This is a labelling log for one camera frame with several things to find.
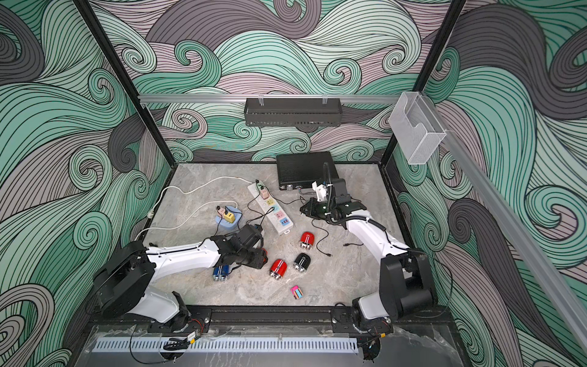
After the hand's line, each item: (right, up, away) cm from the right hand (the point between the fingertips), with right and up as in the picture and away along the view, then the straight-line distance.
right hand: (299, 210), depth 84 cm
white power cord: (-69, -3, +22) cm, 73 cm away
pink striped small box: (-1, -27, -8) cm, 28 cm away
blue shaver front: (-29, -23, -3) cm, 37 cm away
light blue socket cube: (-31, -8, +10) cm, 33 cm away
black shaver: (+1, -20, -1) cm, 20 cm away
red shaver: (-8, -21, -2) cm, 23 cm away
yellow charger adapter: (-28, -4, +8) cm, 30 cm away
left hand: (-14, -18, +1) cm, 23 cm away
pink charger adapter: (-15, +5, +16) cm, 22 cm away
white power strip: (-8, -5, +12) cm, 15 cm away
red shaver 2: (+4, -13, +6) cm, 14 cm away
